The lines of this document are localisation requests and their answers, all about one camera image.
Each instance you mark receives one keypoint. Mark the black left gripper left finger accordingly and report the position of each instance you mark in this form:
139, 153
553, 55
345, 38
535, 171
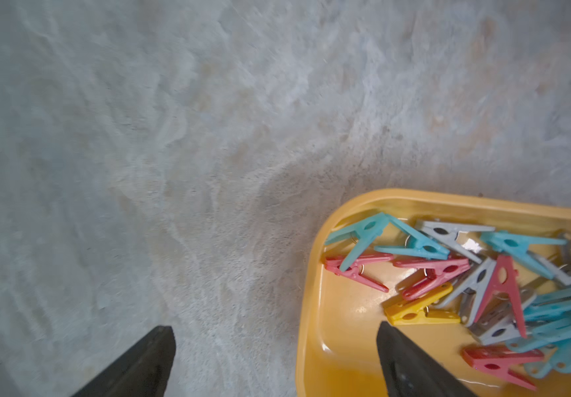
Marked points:
143, 370

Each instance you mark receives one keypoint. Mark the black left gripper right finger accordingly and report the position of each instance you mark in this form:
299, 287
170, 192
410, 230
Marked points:
409, 371

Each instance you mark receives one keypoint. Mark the pink red clothespin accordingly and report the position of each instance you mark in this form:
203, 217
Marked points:
436, 273

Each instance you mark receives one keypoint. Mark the yellow clothespin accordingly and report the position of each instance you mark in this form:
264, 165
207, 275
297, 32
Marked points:
401, 312

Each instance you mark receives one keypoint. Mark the yellow plastic storage box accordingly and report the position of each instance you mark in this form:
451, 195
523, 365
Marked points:
518, 297

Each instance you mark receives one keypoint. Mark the grey clothespin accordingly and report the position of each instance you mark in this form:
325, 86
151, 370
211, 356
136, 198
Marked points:
447, 234

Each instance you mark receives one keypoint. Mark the teal clothespin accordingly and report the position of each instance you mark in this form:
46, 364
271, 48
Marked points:
365, 231

